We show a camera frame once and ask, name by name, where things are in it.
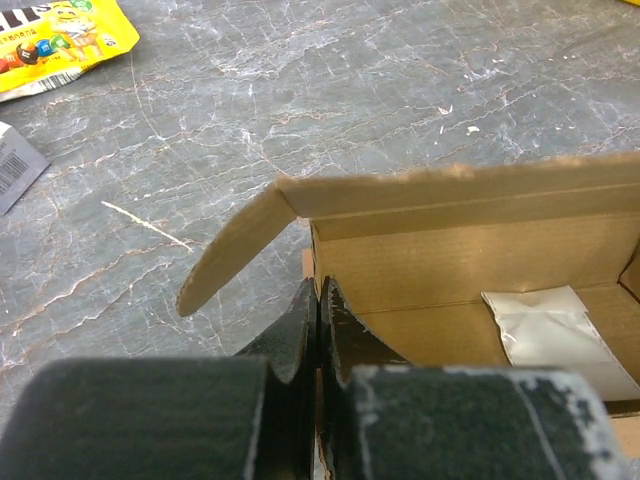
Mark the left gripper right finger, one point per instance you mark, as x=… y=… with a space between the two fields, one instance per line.
x=385 y=418

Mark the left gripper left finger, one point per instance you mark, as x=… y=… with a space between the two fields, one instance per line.
x=247 y=416

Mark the brown cardboard box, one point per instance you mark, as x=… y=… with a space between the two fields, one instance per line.
x=413 y=252

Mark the small white plastic block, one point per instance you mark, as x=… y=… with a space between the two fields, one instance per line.
x=552 y=328

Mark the yellow candy packet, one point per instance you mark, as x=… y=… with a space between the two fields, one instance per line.
x=47 y=46

